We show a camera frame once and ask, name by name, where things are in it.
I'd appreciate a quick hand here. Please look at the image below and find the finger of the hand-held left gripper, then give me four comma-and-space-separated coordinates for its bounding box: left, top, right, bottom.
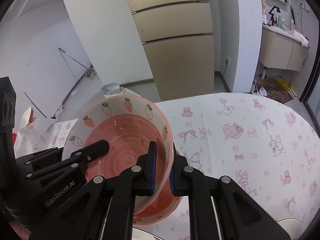
25, 139, 111, 181

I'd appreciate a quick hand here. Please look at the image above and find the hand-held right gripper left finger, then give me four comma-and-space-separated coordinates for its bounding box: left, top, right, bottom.
29, 141, 158, 240

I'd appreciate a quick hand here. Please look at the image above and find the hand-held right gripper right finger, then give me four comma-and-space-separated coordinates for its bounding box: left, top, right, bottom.
169, 142, 292, 240

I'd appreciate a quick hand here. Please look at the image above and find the pink strawberry bowl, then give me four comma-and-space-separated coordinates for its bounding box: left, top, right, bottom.
61, 94, 184, 227

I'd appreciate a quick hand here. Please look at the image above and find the white cartoon plate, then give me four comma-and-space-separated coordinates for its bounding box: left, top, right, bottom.
131, 226, 160, 240

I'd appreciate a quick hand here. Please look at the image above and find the translucent plastic container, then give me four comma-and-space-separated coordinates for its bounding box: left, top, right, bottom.
101, 82, 143, 99

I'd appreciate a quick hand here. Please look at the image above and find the pink printed tablecloth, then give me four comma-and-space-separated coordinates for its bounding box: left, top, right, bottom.
14, 92, 320, 240

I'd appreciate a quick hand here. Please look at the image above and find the thin metal pole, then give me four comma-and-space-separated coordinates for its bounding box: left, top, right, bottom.
24, 92, 48, 118

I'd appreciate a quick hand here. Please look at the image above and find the red and white box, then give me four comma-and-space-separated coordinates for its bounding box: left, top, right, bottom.
12, 106, 38, 143

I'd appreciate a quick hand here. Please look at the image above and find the long metal pole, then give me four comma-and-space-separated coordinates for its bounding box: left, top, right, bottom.
59, 47, 95, 104

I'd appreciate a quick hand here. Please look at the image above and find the beige refrigerator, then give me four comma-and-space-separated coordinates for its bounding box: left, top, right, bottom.
120, 0, 215, 102

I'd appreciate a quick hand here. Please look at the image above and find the beige rounded seat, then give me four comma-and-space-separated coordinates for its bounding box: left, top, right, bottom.
276, 219, 302, 240

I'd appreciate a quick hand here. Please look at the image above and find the white plastic bag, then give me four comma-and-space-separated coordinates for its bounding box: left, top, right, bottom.
251, 81, 268, 97

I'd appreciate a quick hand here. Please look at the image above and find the brown patterned doormat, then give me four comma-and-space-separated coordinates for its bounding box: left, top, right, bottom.
262, 77, 294, 103

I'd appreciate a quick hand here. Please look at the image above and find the beige bathroom vanity cabinet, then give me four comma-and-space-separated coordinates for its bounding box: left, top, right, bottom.
259, 24, 309, 72

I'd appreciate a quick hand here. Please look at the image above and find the pink towel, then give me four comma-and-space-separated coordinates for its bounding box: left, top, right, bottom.
289, 30, 310, 47

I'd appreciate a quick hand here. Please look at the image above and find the black faucet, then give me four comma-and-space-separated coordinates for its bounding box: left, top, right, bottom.
269, 6, 280, 27

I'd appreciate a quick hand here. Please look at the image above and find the white plush doll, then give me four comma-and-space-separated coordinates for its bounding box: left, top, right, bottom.
259, 0, 268, 20

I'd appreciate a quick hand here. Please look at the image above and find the black door frame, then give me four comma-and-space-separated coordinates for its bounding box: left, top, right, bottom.
299, 52, 320, 103

